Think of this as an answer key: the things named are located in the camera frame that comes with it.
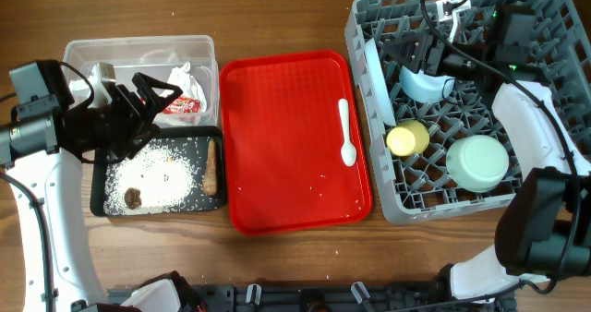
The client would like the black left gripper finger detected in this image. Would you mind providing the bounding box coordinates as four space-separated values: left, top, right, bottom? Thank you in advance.
110 124 161 164
132 72 183 118

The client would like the white napkin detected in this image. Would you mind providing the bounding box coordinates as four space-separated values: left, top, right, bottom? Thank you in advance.
167 62 207 113

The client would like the red snack wrapper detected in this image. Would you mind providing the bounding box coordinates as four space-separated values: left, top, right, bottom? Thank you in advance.
163 96 201 114

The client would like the cooked white rice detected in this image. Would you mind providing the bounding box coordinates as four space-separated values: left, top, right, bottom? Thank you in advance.
103 137 207 216

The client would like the dark brown food lump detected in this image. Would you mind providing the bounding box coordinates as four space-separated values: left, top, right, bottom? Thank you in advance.
124 187 142 210

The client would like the light blue plate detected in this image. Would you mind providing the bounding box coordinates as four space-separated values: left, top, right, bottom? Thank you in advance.
365 39 396 126

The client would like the brown bread stick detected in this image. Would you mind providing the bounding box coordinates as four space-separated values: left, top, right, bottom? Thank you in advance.
202 138 218 196

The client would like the yellow plastic cup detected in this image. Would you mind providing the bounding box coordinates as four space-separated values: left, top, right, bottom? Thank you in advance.
386 120 429 157

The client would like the green rice bowl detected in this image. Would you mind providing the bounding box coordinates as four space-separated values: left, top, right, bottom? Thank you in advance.
446 135 509 193

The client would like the white plastic spoon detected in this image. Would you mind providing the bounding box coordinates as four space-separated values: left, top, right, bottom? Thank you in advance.
338 98 356 167

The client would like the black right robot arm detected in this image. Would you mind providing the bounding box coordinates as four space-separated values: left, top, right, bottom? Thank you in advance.
382 1 590 304

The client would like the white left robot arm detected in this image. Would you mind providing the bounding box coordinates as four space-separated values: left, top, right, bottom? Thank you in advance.
1 60 182 311

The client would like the grey dishwasher rack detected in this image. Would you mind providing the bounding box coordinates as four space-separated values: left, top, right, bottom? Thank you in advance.
344 0 590 224

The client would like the clear plastic storage bin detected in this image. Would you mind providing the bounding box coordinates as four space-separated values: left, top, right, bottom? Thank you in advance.
63 35 219 128

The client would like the black plastic tray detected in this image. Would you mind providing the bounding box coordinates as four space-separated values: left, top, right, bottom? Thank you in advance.
90 126 227 217

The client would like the red serving tray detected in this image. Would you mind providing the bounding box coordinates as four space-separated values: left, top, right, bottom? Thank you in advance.
219 50 373 235

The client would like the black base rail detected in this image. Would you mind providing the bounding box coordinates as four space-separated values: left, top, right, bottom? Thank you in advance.
193 282 518 312

